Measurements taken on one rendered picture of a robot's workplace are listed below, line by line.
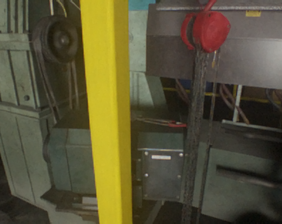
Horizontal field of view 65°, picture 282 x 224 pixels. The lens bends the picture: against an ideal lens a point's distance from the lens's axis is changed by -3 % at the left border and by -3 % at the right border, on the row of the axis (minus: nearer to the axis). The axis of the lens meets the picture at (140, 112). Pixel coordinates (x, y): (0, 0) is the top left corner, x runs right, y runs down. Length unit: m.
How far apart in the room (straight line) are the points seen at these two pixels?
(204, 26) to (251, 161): 1.01
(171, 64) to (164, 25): 0.26
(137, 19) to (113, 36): 1.06
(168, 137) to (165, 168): 0.17
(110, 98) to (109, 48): 0.13
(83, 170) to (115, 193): 0.54
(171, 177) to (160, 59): 0.77
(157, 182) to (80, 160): 0.44
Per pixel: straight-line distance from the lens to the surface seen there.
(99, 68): 0.64
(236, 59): 1.48
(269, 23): 1.49
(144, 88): 1.71
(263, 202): 1.83
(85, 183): 1.38
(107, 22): 0.61
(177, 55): 1.53
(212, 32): 0.95
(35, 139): 1.70
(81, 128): 1.20
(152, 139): 1.19
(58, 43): 1.48
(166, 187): 1.31
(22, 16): 1.56
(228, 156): 1.64
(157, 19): 1.59
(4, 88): 1.86
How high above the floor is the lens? 1.37
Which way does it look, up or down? 21 degrees down
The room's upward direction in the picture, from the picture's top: straight up
